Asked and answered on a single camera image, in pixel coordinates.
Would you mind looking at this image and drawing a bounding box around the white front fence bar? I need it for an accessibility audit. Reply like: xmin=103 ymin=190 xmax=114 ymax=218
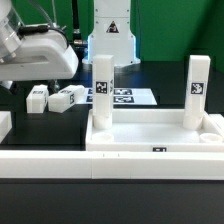
xmin=0 ymin=150 xmax=224 ymax=180

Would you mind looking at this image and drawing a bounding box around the white desk tabletop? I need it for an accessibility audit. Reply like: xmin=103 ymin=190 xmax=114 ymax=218
xmin=85 ymin=109 xmax=224 ymax=153

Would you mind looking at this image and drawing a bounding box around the black cable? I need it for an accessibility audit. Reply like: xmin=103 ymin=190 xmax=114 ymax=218
xmin=71 ymin=0 xmax=88 ymax=48

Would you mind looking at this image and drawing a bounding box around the white thin cable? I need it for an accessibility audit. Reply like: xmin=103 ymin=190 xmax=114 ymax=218
xmin=51 ymin=0 xmax=60 ymax=29

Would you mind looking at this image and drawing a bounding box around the fiducial marker sheet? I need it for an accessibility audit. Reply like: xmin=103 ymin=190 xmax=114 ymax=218
xmin=78 ymin=88 xmax=157 ymax=106

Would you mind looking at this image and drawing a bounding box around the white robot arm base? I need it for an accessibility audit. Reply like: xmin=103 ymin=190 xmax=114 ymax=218
xmin=83 ymin=0 xmax=140 ymax=67

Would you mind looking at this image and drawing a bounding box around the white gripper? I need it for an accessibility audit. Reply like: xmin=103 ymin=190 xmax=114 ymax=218
xmin=0 ymin=31 xmax=78 ymax=81

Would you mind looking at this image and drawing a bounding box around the white left fence block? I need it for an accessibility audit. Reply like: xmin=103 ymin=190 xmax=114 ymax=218
xmin=0 ymin=111 xmax=12 ymax=143

